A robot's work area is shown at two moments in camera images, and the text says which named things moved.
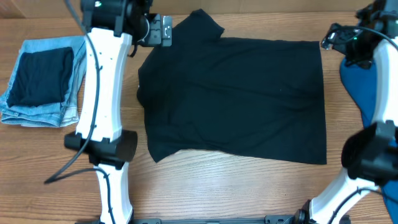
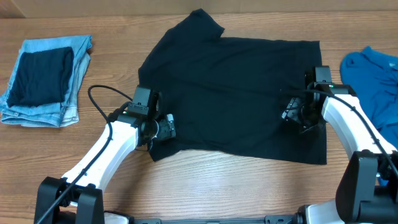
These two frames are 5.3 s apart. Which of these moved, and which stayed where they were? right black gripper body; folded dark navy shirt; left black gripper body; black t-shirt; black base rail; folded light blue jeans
Moved: right black gripper body; left black gripper body
Stayed: black t-shirt; black base rail; folded light blue jeans; folded dark navy shirt
